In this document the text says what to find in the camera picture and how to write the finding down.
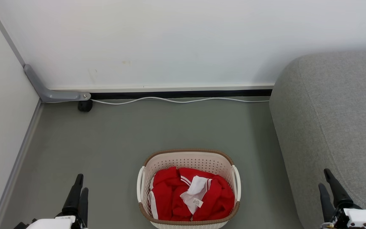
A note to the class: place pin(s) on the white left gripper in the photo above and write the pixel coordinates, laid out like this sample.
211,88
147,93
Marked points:
54,223

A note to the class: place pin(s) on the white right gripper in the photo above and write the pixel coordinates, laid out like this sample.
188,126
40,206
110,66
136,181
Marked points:
365,218

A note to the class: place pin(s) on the red garment with white collar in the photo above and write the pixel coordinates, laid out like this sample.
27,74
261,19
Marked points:
216,197

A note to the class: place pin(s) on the grey fabric sofa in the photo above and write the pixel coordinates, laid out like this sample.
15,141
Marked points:
335,121

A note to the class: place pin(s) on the grey skirting strip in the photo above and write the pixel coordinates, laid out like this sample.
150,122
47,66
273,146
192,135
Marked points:
17,162

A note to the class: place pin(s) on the red garment with white stripe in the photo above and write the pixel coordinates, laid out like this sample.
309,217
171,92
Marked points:
164,194

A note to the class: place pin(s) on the black caster wheel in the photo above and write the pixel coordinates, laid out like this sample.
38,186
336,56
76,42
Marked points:
85,106

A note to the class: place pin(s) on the white brown-rimmed laundry basket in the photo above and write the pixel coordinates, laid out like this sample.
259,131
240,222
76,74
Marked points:
189,159

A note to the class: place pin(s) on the white partition bottom rail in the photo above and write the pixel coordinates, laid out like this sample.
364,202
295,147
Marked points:
170,88

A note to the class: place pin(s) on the grey partition corner post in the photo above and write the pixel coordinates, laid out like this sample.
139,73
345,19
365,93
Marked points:
6,35

